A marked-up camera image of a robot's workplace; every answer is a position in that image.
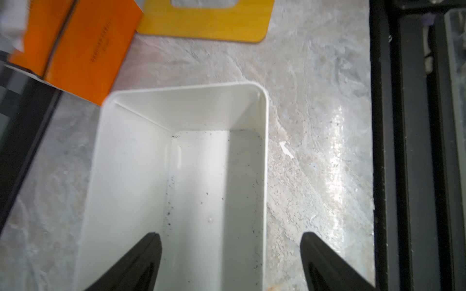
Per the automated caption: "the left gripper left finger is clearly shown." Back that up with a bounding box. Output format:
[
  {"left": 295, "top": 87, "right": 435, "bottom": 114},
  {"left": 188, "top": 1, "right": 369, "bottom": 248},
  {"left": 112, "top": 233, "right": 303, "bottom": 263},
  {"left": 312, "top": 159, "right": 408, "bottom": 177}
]
[{"left": 87, "top": 232, "right": 162, "bottom": 291}]

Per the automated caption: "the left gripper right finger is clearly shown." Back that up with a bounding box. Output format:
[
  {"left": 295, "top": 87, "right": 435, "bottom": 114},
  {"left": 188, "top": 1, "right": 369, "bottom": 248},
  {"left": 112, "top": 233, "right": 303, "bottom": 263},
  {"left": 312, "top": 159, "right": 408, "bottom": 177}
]
[{"left": 300, "top": 232, "right": 376, "bottom": 291}]

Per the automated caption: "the white tissue box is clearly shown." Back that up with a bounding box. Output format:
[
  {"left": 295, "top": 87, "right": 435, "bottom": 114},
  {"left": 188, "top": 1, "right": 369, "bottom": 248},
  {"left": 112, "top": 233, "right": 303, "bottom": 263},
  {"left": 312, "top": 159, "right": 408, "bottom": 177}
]
[{"left": 73, "top": 82, "right": 269, "bottom": 291}]

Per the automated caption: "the orange tissue pack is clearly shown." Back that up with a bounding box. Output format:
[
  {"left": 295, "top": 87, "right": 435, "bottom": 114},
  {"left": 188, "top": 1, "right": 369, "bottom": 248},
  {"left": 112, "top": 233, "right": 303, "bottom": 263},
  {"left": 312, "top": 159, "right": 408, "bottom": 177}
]
[{"left": 7, "top": 1, "right": 143, "bottom": 105}]

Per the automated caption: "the yellow bamboo lid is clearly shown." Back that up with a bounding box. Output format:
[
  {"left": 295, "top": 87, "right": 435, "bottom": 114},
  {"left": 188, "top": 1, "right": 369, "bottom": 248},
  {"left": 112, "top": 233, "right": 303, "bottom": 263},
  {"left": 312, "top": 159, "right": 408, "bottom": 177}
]
[{"left": 137, "top": 0, "right": 274, "bottom": 43}]

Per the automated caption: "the black chessboard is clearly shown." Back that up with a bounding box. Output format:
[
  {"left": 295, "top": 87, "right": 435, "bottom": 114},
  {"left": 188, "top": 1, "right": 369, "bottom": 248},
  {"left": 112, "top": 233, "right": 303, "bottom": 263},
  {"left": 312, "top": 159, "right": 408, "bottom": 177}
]
[{"left": 1, "top": 63, "right": 62, "bottom": 229}]

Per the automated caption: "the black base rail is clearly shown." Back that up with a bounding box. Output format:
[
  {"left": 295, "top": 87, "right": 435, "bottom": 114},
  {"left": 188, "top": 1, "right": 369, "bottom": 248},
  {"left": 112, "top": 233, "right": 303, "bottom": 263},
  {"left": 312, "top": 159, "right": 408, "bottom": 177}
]
[{"left": 368, "top": 0, "right": 466, "bottom": 291}]

